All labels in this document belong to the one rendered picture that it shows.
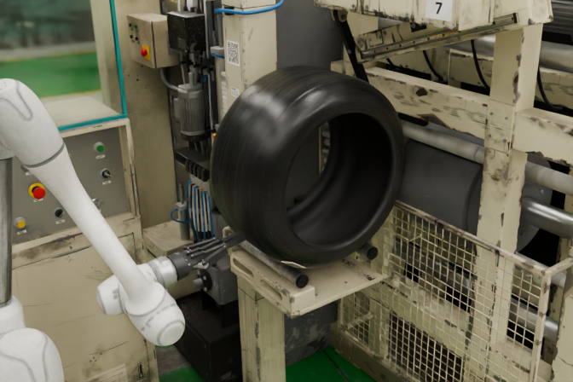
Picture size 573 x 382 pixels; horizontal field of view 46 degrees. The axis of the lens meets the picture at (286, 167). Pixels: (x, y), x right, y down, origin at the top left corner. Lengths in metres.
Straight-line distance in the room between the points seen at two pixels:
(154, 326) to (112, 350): 1.05
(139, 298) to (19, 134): 0.47
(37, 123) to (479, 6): 1.11
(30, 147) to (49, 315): 1.10
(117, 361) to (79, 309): 0.30
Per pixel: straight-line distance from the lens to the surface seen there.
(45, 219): 2.43
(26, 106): 1.52
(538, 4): 1.87
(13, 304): 1.83
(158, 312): 1.67
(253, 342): 2.58
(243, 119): 1.89
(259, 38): 2.13
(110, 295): 1.80
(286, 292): 2.04
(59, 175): 1.59
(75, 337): 2.62
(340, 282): 2.20
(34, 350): 1.67
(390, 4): 1.94
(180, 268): 1.86
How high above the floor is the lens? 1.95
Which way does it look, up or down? 22 degrees down
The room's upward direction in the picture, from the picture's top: 1 degrees counter-clockwise
